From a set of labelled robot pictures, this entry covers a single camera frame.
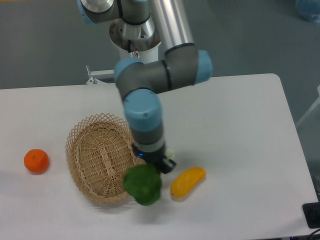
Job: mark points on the white frame at right edge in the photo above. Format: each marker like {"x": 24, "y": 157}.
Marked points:
{"x": 312, "y": 110}

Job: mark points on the orange tangerine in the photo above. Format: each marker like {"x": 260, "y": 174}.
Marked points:
{"x": 36, "y": 161}

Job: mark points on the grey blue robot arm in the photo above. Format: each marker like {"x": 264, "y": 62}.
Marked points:
{"x": 162, "y": 57}

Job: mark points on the yellow mango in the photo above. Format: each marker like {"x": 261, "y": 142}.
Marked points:
{"x": 186, "y": 181}

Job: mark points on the green leafy vegetable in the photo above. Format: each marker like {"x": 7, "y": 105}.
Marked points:
{"x": 143, "y": 182}

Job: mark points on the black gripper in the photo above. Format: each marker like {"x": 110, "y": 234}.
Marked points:
{"x": 157, "y": 158}

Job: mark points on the woven wicker basket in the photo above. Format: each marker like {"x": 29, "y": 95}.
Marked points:
{"x": 98, "y": 153}

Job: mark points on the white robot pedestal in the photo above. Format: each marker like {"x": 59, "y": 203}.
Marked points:
{"x": 138, "y": 41}

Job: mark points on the blue plastic bag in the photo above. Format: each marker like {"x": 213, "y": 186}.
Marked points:
{"x": 308, "y": 10}

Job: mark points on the black device at table edge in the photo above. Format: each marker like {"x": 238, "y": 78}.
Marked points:
{"x": 312, "y": 214}

